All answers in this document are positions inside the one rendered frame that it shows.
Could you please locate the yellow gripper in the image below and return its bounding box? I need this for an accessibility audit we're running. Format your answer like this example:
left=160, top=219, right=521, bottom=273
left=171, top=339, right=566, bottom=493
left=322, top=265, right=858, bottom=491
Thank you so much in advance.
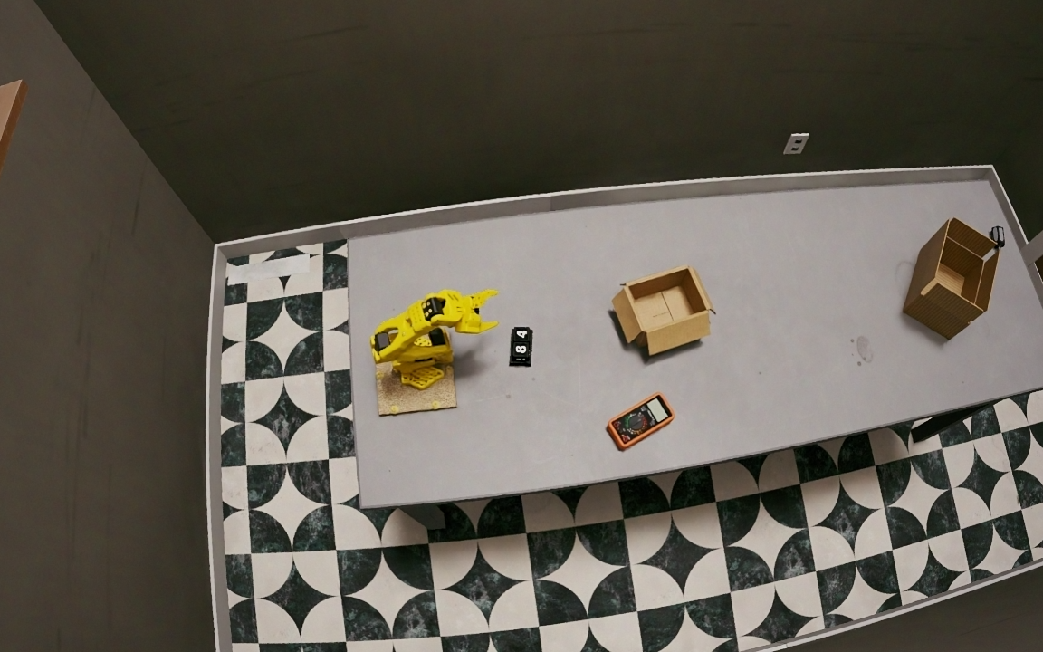
left=448, top=290, right=499, bottom=334

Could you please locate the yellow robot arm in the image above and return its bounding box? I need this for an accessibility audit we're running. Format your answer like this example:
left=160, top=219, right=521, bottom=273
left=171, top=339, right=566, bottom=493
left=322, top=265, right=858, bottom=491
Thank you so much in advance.
left=370, top=290, right=464, bottom=390

